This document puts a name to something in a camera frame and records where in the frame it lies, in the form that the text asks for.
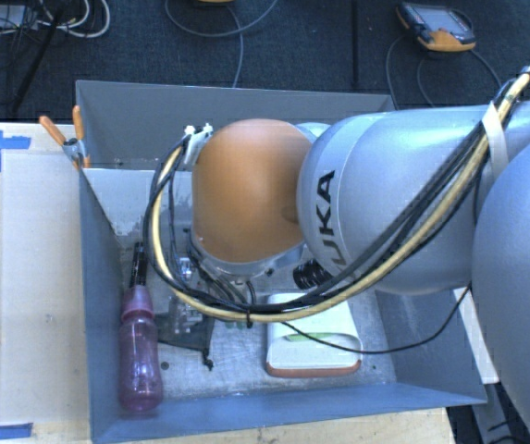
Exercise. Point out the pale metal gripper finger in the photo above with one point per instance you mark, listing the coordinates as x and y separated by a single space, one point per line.
175 307
188 322

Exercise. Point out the grey metal bin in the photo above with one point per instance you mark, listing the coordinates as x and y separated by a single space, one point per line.
227 363

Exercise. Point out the pink plastic bottle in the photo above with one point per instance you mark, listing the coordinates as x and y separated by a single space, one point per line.
139 354

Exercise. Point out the white box with orange edge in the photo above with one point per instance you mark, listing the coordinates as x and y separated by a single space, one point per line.
311 349

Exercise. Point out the pale wood flat board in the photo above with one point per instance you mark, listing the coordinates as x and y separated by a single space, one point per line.
38 294

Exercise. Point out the black cylinder on white bracket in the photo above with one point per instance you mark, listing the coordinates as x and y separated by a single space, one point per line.
310 273

